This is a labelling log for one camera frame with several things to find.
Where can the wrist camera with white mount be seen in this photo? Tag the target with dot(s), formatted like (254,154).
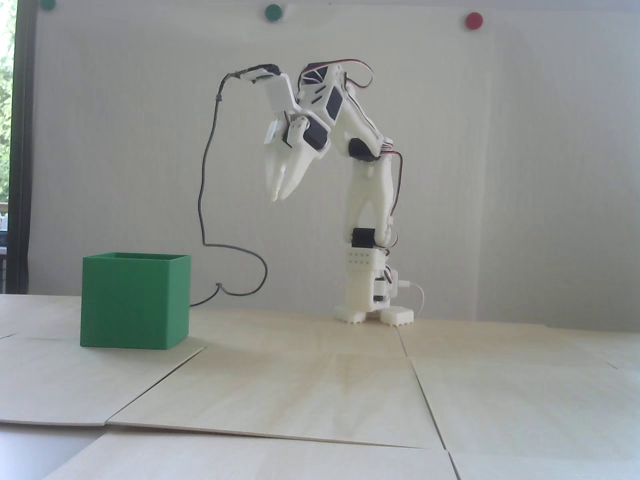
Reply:
(277,92)

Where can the dark window frame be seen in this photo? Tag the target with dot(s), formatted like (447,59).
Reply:
(22,150)

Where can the green round magnet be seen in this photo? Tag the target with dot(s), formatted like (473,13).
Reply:
(48,4)
(273,12)

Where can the red round magnet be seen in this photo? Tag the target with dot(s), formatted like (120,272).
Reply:
(474,20)

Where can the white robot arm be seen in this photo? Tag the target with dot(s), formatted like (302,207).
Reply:
(367,190)

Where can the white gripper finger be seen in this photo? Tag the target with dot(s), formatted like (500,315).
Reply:
(276,170)
(300,167)

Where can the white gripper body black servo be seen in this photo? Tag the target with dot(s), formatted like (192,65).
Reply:
(296,150)

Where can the green box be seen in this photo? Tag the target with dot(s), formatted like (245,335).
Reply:
(130,300)

